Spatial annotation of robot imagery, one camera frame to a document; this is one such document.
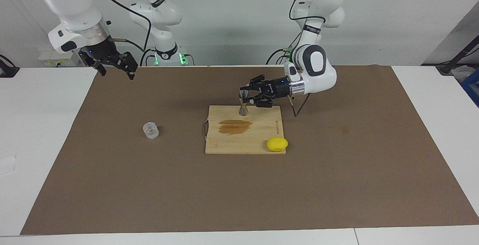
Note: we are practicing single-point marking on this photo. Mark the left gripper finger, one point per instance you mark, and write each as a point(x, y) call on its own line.
point(265, 102)
point(258, 83)

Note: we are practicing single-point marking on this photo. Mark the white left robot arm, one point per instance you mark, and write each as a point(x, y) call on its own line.
point(318, 73)

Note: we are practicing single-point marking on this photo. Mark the black table clamp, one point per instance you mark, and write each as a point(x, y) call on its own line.
point(7, 71)

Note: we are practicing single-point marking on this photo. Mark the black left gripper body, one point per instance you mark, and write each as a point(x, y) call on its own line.
point(277, 88)

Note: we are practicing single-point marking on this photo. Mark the black stand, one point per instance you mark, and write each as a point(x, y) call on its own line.
point(447, 67)

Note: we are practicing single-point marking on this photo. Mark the clear glass cup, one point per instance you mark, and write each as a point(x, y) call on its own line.
point(150, 131)

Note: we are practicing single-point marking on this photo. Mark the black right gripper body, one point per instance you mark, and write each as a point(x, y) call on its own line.
point(103, 50)

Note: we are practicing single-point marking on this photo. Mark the steel jigger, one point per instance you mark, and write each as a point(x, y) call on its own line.
point(244, 110)

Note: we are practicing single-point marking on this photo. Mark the yellow lemon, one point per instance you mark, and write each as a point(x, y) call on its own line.
point(277, 144)

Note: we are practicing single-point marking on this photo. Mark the white socket box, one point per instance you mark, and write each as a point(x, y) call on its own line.
point(48, 60)

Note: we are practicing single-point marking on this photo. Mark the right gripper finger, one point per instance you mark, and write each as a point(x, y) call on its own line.
point(100, 67)
point(129, 61)

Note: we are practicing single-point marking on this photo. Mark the brown table mat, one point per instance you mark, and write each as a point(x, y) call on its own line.
point(239, 192)

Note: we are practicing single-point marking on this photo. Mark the white paper sticker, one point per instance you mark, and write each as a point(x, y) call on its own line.
point(7, 165)

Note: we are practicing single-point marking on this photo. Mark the wooden cutting board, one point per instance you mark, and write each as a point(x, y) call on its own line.
point(243, 144)

